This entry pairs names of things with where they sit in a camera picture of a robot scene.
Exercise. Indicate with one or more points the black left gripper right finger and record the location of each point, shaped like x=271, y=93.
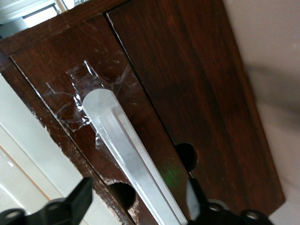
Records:
x=211, y=214

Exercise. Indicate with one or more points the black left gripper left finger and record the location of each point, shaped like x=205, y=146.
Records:
x=70, y=208

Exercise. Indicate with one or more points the plain dark wooden drawer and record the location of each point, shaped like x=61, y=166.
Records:
x=199, y=82

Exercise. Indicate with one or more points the dark wooden drawer cabinet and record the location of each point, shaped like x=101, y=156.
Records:
x=47, y=28

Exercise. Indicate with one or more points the white panelled furniture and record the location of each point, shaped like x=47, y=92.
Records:
x=23, y=140

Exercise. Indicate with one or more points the clear adhesive tape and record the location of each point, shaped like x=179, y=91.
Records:
x=80, y=79

